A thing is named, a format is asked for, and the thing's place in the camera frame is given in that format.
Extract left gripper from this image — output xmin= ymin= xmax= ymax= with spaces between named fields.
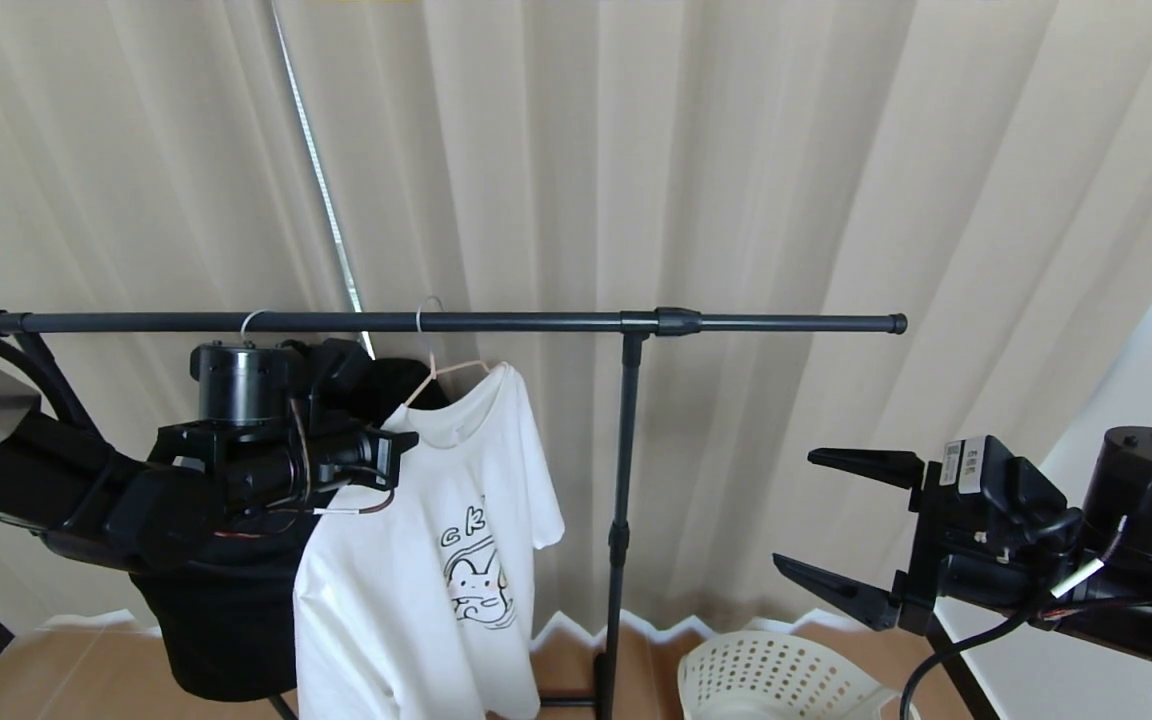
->
xmin=311 ymin=425 xmax=421 ymax=493

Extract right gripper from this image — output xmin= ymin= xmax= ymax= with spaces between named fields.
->
xmin=771 ymin=447 xmax=1087 ymax=636

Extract white garment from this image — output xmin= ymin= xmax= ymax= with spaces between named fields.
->
xmin=293 ymin=362 xmax=567 ymax=720

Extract black shorts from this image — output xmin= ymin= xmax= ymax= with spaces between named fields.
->
xmin=129 ymin=357 xmax=452 ymax=703

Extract white laundry basket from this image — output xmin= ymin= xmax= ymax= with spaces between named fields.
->
xmin=678 ymin=630 xmax=919 ymax=720

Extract black clothes rack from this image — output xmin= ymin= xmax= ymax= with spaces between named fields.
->
xmin=0 ymin=307 xmax=909 ymax=720

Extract beige curtain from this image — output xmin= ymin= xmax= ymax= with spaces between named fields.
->
xmin=0 ymin=0 xmax=1152 ymax=641

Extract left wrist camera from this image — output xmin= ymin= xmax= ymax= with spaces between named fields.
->
xmin=281 ymin=338 xmax=374 ymax=426

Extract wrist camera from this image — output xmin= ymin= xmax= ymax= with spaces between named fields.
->
xmin=281 ymin=338 xmax=374 ymax=426
xmin=939 ymin=433 xmax=1085 ymax=561

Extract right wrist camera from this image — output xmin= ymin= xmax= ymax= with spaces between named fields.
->
xmin=939 ymin=433 xmax=1085 ymax=561

